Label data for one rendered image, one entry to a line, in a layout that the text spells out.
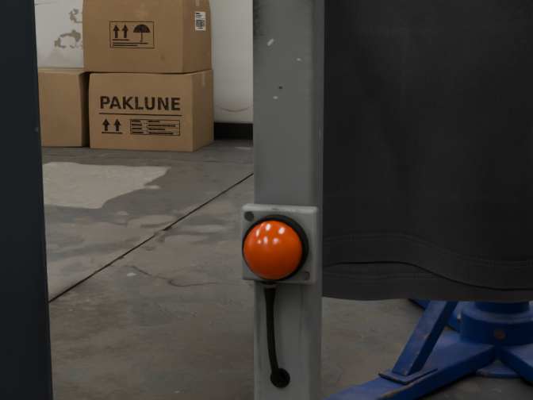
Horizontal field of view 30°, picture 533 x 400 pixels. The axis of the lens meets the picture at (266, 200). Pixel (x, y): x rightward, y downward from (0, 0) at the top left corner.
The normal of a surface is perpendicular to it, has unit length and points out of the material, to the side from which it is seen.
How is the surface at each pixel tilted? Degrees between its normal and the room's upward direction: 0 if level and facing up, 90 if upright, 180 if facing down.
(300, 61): 90
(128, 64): 92
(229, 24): 90
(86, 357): 0
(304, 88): 90
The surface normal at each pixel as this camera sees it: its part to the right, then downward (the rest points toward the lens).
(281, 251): 0.25, 0.03
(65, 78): -0.13, 0.09
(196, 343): 0.00, -0.98
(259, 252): -0.41, 0.01
